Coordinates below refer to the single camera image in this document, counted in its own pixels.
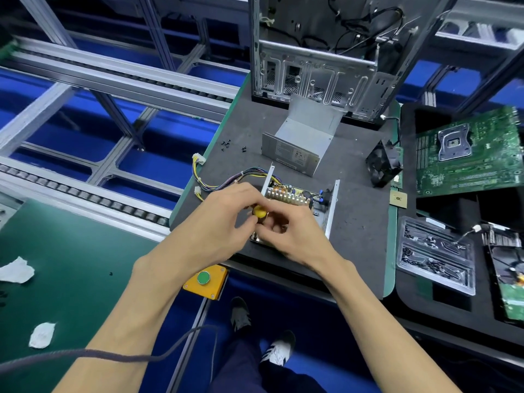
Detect small square processor chip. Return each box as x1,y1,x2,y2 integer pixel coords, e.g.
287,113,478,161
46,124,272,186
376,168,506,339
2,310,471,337
389,189,409,210

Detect clear plastic screw tray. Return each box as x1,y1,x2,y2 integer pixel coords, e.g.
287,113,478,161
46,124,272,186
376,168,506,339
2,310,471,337
396,215,478,296

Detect person's right forearm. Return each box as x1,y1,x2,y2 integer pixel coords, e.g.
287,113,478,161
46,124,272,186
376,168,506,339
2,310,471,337
319,258,463,393

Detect black foam parts tray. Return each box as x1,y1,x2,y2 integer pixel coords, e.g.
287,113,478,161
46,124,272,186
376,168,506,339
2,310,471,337
385,102,524,349

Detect black foam work mat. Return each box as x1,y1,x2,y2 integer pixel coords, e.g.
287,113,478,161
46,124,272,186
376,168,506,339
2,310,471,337
169,78,402,300

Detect person's right hand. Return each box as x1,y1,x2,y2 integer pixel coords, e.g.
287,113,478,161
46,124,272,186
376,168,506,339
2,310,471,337
254,198,341,275

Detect yellow button box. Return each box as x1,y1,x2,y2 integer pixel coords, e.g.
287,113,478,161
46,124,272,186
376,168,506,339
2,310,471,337
182,264,230,301

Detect silver computer tower chassis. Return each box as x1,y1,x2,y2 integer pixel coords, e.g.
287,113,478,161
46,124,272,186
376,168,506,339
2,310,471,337
248,0,460,123

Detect crumpled white paper scrap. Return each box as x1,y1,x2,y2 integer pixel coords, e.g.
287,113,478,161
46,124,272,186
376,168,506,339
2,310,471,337
28,321,57,350
0,256,36,285

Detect small black screws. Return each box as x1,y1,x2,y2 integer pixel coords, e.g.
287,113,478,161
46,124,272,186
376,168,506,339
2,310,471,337
217,139,251,154

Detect person's left shoe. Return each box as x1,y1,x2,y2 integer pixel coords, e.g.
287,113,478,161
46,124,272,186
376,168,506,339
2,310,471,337
229,297,253,332

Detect power supply metal base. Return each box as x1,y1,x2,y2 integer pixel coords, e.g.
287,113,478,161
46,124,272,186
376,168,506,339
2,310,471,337
249,163,341,251

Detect person's left forearm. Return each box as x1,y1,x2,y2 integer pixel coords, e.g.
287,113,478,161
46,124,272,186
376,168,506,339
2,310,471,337
53,249,206,393

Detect person's shoe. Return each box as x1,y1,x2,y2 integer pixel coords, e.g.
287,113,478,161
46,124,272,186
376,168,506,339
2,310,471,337
260,330,297,367
229,297,253,332

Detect person's right shoe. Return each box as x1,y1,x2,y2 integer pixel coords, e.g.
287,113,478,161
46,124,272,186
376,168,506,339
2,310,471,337
260,330,297,367

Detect silver heatsink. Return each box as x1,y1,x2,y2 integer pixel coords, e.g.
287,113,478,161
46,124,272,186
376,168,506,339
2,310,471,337
479,222,521,248

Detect thin black cable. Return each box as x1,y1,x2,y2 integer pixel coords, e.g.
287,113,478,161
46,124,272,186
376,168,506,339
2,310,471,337
0,323,218,375

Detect black hard disk drive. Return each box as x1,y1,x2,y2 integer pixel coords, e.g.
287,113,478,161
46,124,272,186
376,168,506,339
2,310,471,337
490,245,524,323

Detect grey power supply cover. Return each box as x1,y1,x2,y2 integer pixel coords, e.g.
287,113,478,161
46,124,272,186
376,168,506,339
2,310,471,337
262,96,347,177

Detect aluminium conveyor frame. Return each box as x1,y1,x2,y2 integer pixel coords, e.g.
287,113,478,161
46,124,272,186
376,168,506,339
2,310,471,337
0,0,524,242

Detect black cooling fan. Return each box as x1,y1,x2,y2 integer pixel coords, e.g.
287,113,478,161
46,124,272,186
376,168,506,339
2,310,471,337
365,140,404,189

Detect person's dark trousers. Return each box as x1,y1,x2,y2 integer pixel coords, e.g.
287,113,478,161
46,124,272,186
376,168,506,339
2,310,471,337
205,327,324,393

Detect person's left hand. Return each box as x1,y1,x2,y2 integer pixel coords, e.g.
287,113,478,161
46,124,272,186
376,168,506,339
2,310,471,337
159,182,267,271

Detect green motherboard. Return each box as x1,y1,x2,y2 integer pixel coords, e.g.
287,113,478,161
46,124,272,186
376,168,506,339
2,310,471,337
413,106,524,197

